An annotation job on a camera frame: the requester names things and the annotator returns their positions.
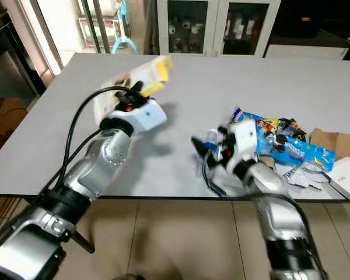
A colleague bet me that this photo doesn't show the clear plastic bottle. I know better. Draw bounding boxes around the clear plastic bottle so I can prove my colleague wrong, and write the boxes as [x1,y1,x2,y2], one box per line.
[203,129,222,176]

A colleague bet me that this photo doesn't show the white glass door cabinet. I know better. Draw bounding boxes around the white glass door cabinet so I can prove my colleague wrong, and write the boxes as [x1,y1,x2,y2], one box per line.
[156,0,281,58]

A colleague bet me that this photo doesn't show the white shelf with boxes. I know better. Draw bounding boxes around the white shelf with boxes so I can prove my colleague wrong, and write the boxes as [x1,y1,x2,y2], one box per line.
[76,0,117,53]

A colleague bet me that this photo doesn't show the brown cardboard boxes stack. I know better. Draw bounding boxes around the brown cardboard boxes stack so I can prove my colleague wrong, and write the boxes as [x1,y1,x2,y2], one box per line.
[0,96,27,142]

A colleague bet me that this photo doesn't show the large blue snack bag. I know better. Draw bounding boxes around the large blue snack bag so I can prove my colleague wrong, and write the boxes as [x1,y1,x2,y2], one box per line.
[257,120,336,170]

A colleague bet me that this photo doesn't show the brown paper bag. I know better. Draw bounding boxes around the brown paper bag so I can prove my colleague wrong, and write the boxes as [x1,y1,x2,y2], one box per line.
[308,128,350,165]

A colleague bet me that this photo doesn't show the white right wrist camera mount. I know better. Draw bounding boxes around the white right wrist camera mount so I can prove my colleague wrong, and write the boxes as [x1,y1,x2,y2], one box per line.
[231,120,260,171]

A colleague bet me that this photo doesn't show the white long box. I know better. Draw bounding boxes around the white long box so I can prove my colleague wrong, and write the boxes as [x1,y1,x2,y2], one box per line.
[264,44,349,60]

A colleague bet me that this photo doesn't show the small blue white packet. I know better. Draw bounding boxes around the small blue white packet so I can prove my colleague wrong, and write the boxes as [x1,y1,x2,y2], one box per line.
[230,108,261,126]

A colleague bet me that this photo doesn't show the black cabinet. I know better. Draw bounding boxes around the black cabinet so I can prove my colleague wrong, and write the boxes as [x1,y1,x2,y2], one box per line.
[265,0,350,47]

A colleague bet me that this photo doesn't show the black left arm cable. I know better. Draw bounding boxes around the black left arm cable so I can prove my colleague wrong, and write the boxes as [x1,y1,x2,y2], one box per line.
[52,129,106,193]
[63,85,135,187]

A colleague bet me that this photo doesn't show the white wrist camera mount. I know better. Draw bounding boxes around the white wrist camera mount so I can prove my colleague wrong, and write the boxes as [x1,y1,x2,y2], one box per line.
[231,120,260,171]
[120,99,167,134]

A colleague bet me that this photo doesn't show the dark colourful snack bag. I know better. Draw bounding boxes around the dark colourful snack bag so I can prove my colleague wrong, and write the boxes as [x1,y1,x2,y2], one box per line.
[260,117,307,144]

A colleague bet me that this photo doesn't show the white printed papers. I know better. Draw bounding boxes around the white printed papers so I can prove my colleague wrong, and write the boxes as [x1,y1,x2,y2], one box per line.
[280,157,350,202]

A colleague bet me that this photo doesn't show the yellow white package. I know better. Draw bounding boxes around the yellow white package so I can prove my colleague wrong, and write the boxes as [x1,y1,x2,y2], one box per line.
[93,55,173,123]

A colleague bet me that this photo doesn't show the dark side cabinet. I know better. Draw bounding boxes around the dark side cabinet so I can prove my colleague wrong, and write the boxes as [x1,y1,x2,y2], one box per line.
[0,12,45,97]

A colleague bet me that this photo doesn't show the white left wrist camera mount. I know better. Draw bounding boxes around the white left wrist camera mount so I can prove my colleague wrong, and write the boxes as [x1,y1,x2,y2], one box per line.
[120,99,167,134]

